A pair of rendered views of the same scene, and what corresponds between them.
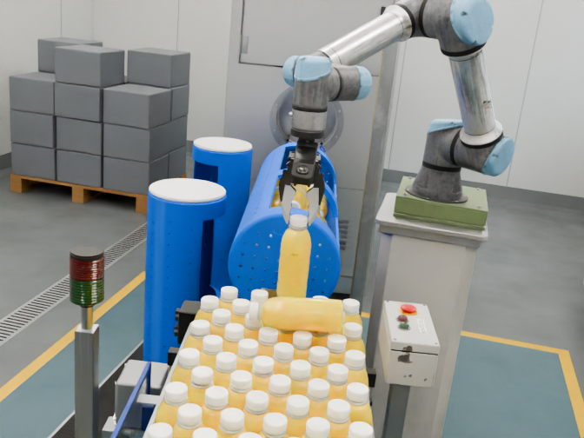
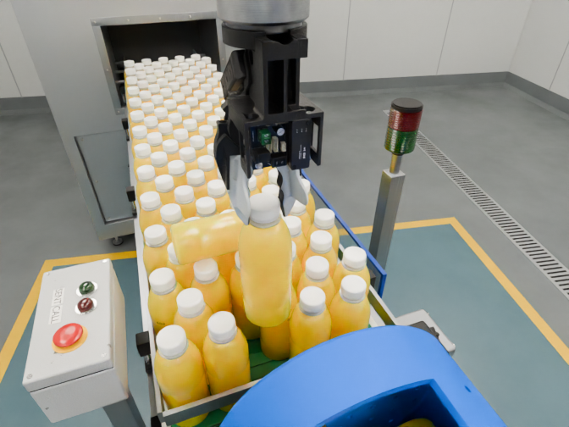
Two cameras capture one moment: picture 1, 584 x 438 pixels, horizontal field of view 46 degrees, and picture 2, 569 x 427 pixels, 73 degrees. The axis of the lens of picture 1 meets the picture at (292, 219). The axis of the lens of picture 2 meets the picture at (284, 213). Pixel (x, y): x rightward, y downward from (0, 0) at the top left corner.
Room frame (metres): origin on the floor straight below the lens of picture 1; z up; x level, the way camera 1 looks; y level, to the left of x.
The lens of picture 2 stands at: (1.82, -0.13, 1.54)
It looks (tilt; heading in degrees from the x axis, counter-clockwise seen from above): 36 degrees down; 159
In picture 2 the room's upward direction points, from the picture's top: straight up
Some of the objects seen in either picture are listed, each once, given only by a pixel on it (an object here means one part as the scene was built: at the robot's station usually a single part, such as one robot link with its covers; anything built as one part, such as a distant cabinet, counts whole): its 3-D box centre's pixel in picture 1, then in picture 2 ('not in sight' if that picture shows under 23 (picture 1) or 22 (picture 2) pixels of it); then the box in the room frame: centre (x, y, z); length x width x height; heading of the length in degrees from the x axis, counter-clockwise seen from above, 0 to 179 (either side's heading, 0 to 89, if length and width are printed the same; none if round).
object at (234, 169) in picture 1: (217, 232); not in sight; (3.25, 0.36, 0.59); 0.28 x 0.28 x 0.88
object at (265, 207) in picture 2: (298, 221); (263, 207); (1.46, -0.01, 1.27); 0.04 x 0.04 x 0.02
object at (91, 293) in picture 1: (87, 287); (400, 136); (1.21, 0.38, 1.18); 0.06 x 0.06 x 0.05
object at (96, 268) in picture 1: (87, 265); (405, 116); (1.21, 0.38, 1.23); 0.06 x 0.06 x 0.04
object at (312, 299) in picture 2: (259, 295); (312, 299); (1.46, 0.06, 1.08); 0.04 x 0.04 x 0.02
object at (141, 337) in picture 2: (368, 386); (146, 352); (1.36, -0.21, 0.94); 0.03 x 0.02 x 0.08; 179
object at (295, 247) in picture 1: (294, 260); (266, 266); (1.46, -0.01, 1.18); 0.07 x 0.07 x 0.18
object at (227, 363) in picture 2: not in sight; (228, 363); (1.46, -0.08, 0.99); 0.07 x 0.07 x 0.18
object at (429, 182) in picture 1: (439, 178); not in sight; (2.05, -0.43, 1.26); 0.15 x 0.15 x 0.10
